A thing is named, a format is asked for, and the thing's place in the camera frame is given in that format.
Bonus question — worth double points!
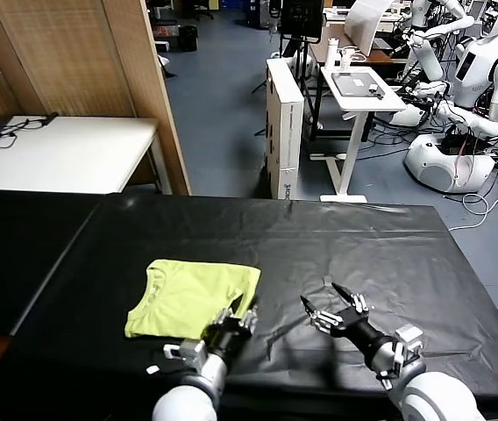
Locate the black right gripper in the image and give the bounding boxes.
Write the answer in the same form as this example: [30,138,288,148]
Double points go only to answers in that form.
[300,282,397,366]

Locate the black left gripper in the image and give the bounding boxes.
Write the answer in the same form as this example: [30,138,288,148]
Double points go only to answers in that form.
[203,294,260,360]

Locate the yellow-green t-shirt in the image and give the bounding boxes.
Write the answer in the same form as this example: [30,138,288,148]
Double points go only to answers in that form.
[124,258,262,341]

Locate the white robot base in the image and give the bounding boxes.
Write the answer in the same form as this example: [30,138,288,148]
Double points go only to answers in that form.
[403,133,495,195]

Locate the black table cover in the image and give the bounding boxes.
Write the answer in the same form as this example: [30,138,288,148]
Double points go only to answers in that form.
[10,195,498,421]

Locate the tall white cardboard box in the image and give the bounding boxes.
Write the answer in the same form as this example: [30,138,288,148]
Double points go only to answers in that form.
[265,58,306,201]

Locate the white standing desk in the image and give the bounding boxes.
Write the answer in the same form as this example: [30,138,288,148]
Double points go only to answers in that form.
[309,65,408,203]

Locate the grey laptop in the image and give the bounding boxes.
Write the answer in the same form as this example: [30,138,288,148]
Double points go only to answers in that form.
[331,72,386,97]

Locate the black side table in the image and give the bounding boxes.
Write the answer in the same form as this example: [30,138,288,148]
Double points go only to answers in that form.
[0,188,101,337]

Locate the white folding table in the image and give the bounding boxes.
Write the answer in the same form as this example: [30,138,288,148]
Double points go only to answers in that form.
[0,115,174,196]

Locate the white cup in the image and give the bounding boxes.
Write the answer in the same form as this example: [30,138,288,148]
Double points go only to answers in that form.
[338,47,358,73]

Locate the white water bottle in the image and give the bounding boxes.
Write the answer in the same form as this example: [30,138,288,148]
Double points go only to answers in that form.
[324,38,339,71]

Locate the black tripod stand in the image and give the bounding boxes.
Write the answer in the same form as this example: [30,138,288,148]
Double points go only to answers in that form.
[252,38,320,96]

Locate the brown desk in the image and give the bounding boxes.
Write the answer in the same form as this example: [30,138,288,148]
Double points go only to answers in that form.
[308,24,412,68]

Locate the white humanoid robot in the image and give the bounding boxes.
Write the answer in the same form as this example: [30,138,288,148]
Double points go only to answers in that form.
[406,0,476,83]
[388,0,498,148]

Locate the black trash bin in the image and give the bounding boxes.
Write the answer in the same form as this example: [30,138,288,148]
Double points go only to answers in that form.
[177,25,199,53]

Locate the white curved sheet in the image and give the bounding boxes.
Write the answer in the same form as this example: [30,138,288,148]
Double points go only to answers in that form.
[344,0,394,56]

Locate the black monitor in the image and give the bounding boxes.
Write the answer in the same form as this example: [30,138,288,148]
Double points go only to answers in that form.
[279,0,324,45]

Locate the wooden folding screen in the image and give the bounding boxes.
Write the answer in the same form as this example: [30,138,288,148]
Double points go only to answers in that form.
[0,0,192,196]

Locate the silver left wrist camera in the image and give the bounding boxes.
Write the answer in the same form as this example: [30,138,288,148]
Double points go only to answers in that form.
[163,339,209,366]

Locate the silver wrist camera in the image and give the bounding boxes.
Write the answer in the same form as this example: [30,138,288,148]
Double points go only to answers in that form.
[391,324,426,363]
[163,339,209,366]

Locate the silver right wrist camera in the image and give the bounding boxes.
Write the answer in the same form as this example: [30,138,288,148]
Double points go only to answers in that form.
[391,324,426,363]

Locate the white floor cable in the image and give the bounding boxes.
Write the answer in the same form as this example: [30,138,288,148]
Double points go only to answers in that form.
[444,189,498,232]

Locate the black cable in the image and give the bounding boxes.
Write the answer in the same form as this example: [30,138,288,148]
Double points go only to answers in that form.
[0,111,60,150]

